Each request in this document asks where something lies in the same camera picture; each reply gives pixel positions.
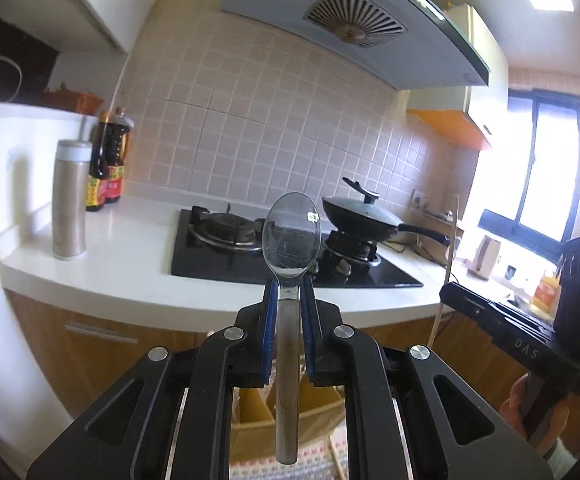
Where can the striped woven table mat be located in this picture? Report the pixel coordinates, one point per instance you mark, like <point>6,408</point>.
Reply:
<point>323,441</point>

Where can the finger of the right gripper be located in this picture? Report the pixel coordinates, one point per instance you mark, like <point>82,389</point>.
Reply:
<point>510,329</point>

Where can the range hood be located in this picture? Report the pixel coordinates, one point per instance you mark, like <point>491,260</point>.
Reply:
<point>409,44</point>

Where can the black gas stove top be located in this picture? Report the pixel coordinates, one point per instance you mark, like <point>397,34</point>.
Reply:
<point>225,247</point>

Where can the black wok with handle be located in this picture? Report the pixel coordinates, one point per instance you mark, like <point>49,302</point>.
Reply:
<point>372,222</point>

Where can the dark soy sauce bottle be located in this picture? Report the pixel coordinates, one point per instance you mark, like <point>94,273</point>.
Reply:
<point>98,173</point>

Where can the orange wall cabinet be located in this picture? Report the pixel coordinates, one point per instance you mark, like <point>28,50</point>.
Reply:
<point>468,116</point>

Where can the wooden chopstick pair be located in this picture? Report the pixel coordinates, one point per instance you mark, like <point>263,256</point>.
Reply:
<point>448,272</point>

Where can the dark window frame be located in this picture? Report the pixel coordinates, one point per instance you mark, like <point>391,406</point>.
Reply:
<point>533,172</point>

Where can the steel thermos flask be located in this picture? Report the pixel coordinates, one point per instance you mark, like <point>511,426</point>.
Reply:
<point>68,205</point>

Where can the wok lid with handle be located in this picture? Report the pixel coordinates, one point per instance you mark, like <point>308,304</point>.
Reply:
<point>365,199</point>

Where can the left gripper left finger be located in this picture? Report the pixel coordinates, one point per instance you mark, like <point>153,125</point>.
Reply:
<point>170,414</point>

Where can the cream electric kettle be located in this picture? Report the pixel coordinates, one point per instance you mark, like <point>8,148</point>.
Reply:
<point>486,257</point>

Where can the yellow plastic utensil basket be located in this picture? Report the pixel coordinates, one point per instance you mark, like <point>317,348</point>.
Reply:
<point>285,419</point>

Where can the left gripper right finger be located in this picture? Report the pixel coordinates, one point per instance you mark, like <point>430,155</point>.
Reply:
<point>408,414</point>

